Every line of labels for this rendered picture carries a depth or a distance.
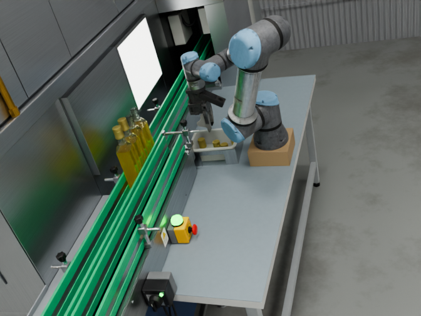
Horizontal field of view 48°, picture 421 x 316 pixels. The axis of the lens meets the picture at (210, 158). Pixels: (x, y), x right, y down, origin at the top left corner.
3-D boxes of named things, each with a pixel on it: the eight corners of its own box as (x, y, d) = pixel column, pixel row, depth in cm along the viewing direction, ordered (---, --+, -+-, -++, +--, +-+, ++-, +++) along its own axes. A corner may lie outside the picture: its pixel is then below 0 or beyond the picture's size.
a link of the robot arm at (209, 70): (225, 56, 186) (208, 52, 195) (203, 68, 182) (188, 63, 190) (230, 74, 191) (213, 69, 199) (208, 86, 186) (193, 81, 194)
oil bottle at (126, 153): (135, 183, 190) (118, 139, 179) (148, 182, 189) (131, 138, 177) (130, 192, 186) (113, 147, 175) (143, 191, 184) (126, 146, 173)
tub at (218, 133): (198, 145, 229) (195, 130, 224) (244, 142, 222) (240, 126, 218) (190, 166, 215) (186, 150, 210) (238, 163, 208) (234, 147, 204)
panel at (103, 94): (158, 75, 255) (140, 14, 237) (163, 74, 254) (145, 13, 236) (93, 175, 183) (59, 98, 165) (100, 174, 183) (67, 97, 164)
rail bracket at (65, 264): (64, 279, 154) (47, 249, 146) (82, 279, 152) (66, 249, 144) (58, 288, 150) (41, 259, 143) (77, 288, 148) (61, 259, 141)
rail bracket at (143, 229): (148, 242, 159) (136, 212, 152) (168, 242, 157) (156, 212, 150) (144, 251, 156) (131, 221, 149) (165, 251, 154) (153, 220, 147)
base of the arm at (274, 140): (288, 128, 208) (285, 109, 202) (288, 148, 196) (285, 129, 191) (255, 131, 212) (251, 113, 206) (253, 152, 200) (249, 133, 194)
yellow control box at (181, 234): (176, 231, 180) (171, 217, 176) (195, 231, 178) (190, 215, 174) (171, 244, 175) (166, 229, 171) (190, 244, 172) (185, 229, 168)
